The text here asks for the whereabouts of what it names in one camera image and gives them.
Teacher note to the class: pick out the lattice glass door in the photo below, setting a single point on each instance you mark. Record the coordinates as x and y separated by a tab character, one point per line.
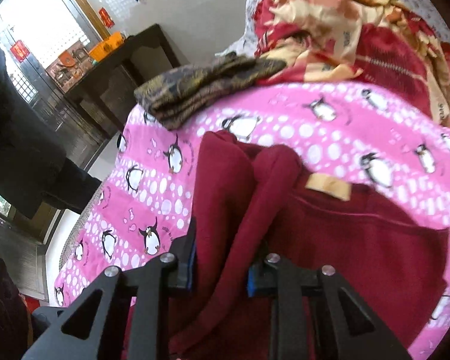
56	15

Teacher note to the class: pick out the orange basket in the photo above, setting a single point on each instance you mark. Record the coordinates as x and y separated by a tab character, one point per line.
107	47

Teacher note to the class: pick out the maroon sweater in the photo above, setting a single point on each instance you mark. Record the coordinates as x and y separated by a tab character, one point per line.
360	240

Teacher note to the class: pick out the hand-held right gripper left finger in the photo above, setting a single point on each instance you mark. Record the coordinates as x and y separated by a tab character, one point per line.
190	270

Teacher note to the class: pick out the dark patterned folded cloth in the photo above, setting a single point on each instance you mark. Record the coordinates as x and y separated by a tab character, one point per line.
195	86

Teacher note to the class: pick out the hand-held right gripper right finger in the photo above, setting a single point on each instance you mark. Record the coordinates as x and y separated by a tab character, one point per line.
252	282

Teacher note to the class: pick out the pink penguin print blanket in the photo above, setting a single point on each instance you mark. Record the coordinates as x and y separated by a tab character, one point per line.
303	127

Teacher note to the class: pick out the person's maroon clothing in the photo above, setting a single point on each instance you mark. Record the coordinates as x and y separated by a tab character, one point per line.
3	307

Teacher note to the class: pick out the dark wooden table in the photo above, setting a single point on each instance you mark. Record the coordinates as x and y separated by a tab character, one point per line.
108	82

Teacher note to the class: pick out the red paper sign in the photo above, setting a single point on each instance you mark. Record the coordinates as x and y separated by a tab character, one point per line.
19	50
105	18

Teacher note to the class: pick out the brown box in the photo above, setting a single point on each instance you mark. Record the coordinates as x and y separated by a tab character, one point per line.
69	67

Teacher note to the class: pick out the red floral quilt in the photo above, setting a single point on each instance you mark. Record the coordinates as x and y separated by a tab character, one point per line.
382	56

